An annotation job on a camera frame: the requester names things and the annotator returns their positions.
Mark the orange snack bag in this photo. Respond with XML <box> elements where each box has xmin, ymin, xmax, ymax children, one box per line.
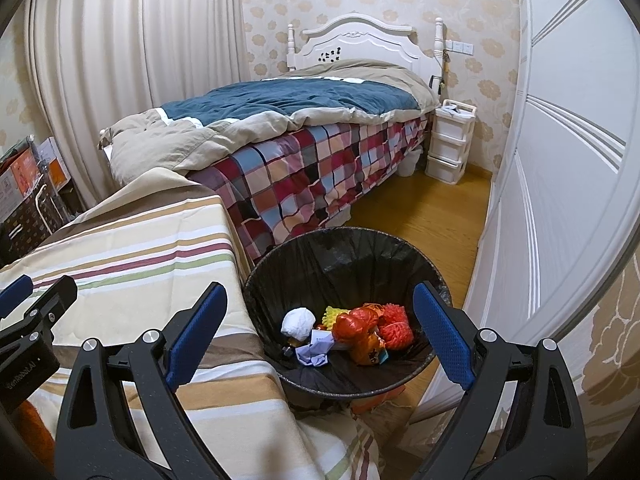
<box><xmin>350</xmin><ymin>332</ymin><xmax>389</xmax><ymax>367</ymax></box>

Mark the white wardrobe door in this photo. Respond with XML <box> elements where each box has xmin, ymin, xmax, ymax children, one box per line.
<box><xmin>462</xmin><ymin>0</ymin><xmax>632</xmax><ymax>363</ymax></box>

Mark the blue and beige quilt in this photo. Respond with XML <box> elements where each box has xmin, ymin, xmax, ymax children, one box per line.
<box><xmin>100</xmin><ymin>59</ymin><xmax>436</xmax><ymax>187</ymax></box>

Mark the white paper ball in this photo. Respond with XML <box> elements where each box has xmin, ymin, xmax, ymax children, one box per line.
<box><xmin>281</xmin><ymin>307</ymin><xmax>316</xmax><ymax>342</ymax></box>

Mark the cardboard box under bin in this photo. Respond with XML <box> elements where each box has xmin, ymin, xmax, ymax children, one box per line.
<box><xmin>350</xmin><ymin>385</ymin><xmax>407</xmax><ymax>414</ymax></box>

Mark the purple paper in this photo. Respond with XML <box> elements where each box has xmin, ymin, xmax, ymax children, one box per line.
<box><xmin>295</xmin><ymin>330</ymin><xmax>337</xmax><ymax>369</ymax></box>

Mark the red plastic bag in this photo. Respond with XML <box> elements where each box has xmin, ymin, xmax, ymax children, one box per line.
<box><xmin>332</xmin><ymin>307</ymin><xmax>381</xmax><ymax>346</ymax></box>

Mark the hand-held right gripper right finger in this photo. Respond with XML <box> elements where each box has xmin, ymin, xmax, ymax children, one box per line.
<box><xmin>410</xmin><ymin>282</ymin><xmax>587</xmax><ymax>480</ymax></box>

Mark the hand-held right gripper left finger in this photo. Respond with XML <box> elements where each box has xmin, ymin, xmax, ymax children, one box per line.
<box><xmin>55</xmin><ymin>282</ymin><xmax>233</xmax><ymax>480</ymax></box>

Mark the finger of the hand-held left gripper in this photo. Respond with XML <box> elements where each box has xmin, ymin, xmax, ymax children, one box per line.
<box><xmin>0</xmin><ymin>275</ymin><xmax>79</xmax><ymax>361</ymax></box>
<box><xmin>0</xmin><ymin>275</ymin><xmax>35</xmax><ymax>319</ymax></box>

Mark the plaid bed sheet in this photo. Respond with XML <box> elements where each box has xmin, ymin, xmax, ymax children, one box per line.
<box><xmin>187</xmin><ymin>110</ymin><xmax>433</xmax><ymax>267</ymax></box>

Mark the white curtain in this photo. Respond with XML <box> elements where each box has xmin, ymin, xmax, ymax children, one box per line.
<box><xmin>25</xmin><ymin>0</ymin><xmax>251</xmax><ymax>211</ymax></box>

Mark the white and orange cardboard box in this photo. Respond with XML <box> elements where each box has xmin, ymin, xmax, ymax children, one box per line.
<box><xmin>0</xmin><ymin>152</ymin><xmax>42</xmax><ymax>222</ymax></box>

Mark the white bed headboard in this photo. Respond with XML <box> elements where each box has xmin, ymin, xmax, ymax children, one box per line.
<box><xmin>286</xmin><ymin>10</ymin><xmax>446</xmax><ymax>78</ymax></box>

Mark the white plastic drawer unit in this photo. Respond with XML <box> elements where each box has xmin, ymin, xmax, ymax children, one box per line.
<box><xmin>425</xmin><ymin>100</ymin><xmax>476</xmax><ymax>184</ymax></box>

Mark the orange mesh net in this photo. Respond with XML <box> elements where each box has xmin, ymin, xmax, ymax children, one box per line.
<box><xmin>375</xmin><ymin>304</ymin><xmax>417</xmax><ymax>349</ymax></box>

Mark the black lined trash bin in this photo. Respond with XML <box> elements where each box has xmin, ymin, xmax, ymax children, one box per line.
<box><xmin>242</xmin><ymin>227</ymin><xmax>453</xmax><ymax>402</ymax></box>

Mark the striped tablecloth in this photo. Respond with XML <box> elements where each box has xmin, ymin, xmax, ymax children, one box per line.
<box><xmin>0</xmin><ymin>170</ymin><xmax>378</xmax><ymax>480</ymax></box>

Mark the black storage cart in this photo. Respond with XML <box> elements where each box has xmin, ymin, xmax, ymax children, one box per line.
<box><xmin>0</xmin><ymin>135</ymin><xmax>87</xmax><ymax>267</ymax></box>

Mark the small white cardboard box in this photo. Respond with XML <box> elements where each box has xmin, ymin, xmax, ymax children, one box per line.
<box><xmin>37</xmin><ymin>136</ymin><xmax>71</xmax><ymax>192</ymax></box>

